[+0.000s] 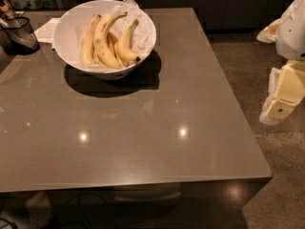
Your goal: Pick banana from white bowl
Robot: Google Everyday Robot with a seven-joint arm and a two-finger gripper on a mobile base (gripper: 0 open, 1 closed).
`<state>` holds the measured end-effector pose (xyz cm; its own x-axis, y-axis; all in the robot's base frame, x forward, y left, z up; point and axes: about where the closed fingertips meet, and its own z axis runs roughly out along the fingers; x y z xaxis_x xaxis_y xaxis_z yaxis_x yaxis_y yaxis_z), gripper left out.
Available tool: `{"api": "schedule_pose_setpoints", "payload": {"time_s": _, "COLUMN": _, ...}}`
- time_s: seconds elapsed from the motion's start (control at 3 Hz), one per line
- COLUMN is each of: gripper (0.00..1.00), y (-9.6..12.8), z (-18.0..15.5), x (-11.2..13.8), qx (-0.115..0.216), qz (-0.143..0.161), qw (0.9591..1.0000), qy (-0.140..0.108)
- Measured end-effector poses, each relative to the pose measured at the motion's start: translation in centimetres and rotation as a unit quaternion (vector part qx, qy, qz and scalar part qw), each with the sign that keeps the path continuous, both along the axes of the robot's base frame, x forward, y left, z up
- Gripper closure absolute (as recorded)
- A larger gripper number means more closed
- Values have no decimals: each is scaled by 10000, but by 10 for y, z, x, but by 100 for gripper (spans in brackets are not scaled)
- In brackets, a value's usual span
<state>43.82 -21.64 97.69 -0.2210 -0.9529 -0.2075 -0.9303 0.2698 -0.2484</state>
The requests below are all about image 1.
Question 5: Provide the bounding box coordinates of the small hidden yellow banana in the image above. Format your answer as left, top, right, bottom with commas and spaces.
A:
107, 31, 124, 68

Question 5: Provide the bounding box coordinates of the large middle yellow banana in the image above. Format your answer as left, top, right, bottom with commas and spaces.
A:
93, 12, 127, 69

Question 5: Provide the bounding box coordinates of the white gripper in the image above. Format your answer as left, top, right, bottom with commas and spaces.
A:
256, 0, 305, 125

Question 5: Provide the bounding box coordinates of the dark glass container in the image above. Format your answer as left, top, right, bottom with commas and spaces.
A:
0, 17, 40, 55

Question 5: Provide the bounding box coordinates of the white paper sheet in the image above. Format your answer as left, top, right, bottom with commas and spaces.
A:
34, 18, 59, 44

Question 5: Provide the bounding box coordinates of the black cable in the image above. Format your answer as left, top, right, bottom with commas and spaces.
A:
0, 217, 19, 229

